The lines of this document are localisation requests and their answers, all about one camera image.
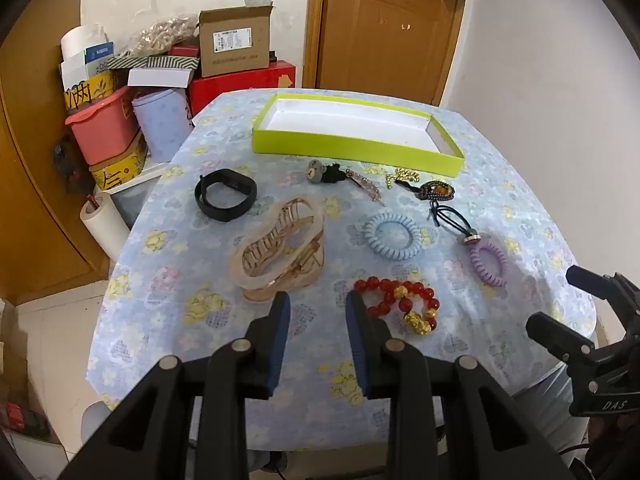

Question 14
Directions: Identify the striped green white box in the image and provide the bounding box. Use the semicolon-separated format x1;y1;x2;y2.
107;55;200;70

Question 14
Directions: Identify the yellow patterned carton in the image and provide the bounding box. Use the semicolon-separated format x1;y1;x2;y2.
64;70;118;114

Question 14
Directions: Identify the black elastic hair tie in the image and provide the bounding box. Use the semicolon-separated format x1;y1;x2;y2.
428;200;483;246

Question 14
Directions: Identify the wooden wardrobe panel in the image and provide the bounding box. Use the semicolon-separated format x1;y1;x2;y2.
1;29;110;304

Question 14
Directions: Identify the white storage drawer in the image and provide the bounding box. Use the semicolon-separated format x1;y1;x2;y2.
107;160;168;229

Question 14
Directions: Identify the yellow printed box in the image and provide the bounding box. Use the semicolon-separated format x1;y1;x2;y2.
89;130;148;191

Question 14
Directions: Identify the wooden door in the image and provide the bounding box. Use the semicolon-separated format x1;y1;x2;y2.
302;0;465;105

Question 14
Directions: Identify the black wristband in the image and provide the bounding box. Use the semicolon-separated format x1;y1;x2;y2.
194;168;257;222

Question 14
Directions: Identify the red gift box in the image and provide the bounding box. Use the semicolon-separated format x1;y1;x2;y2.
188;61;296;115

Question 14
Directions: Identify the beige hair claw clip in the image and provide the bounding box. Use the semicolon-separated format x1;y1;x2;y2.
229;196;324;302

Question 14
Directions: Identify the light blue cylindrical container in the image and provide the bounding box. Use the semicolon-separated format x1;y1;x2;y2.
132;89;194;162

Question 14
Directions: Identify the gold chain bracelet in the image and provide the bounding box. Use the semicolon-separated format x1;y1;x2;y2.
383;167;421;190

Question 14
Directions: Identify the floral blue tablecloth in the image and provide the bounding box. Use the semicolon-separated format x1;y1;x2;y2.
87;89;597;451

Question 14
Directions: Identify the white paper roll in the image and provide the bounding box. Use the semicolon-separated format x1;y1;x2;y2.
79;192;130;262

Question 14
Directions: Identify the white flat box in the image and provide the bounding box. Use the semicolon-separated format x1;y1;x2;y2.
127;67;193;89

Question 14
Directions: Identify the small red box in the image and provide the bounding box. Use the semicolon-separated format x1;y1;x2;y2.
168;44;200;58

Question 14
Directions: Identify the red bead bracelet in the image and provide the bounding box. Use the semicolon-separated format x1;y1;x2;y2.
354;275;442;337

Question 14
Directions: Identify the brown cardboard box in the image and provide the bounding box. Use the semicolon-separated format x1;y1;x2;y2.
198;3;272;77

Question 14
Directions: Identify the pink rhinestone hair clip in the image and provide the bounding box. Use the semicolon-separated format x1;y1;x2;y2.
345;169;385;206

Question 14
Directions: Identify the purple spiral hair tie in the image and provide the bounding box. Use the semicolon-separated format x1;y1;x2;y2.
468;237;510;288

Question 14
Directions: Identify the white blue carton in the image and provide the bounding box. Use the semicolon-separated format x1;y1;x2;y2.
60;24;114;91

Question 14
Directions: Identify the lime green tray box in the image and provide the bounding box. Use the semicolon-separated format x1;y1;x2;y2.
252;93;465;177

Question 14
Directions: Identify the bag of beige items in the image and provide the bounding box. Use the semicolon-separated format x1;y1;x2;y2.
120;14;198;58

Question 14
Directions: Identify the blue spiral hair tie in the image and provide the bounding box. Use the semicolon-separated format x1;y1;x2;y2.
362;212;423;261

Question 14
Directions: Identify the pink plastic bin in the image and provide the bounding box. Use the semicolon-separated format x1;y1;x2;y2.
65;87;139;166

